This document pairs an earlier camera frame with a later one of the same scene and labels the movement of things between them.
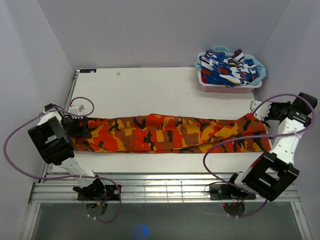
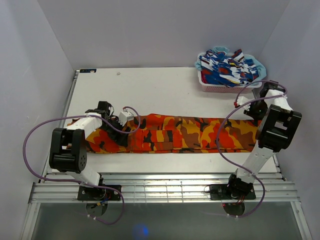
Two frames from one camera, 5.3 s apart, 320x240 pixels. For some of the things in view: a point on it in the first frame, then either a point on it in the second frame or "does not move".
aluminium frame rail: (148, 188) does not move
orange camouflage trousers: (164, 133) does not move
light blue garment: (260, 67) does not move
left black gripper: (80, 131) -> (121, 139)
